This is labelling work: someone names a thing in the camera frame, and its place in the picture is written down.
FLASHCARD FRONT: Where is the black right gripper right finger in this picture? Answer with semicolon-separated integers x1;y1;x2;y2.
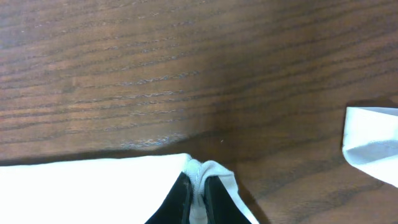
203;176;250;224

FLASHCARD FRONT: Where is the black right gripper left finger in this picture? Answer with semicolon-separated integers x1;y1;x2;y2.
145;172;193;224

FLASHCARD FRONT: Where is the white printed t-shirt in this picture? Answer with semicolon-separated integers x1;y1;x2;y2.
1;154;257;224

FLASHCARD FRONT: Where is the white crumpled garment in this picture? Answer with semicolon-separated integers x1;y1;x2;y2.
342;106;397;187

